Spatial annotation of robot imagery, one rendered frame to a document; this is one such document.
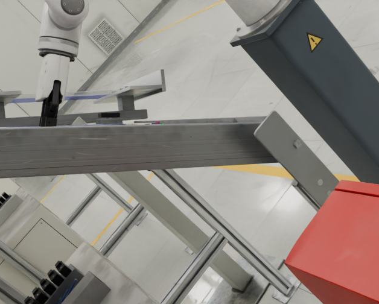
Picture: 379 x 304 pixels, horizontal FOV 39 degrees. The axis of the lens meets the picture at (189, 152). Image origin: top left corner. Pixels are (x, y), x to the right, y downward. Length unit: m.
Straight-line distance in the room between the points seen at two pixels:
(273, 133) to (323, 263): 0.36
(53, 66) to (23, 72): 7.73
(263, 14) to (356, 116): 0.36
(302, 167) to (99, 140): 0.29
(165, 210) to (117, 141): 1.02
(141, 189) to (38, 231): 0.63
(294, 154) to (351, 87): 0.70
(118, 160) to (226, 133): 0.16
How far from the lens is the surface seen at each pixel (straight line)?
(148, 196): 1.70
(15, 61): 8.89
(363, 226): 0.44
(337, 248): 0.44
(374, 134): 1.52
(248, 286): 1.90
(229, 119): 0.94
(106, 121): 1.42
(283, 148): 0.78
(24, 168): 0.70
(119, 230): 2.23
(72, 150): 0.71
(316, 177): 0.81
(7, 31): 8.94
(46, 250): 2.22
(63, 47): 1.17
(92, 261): 1.30
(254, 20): 1.39
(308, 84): 1.40
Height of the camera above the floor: 1.04
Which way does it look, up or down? 19 degrees down
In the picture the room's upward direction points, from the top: 45 degrees counter-clockwise
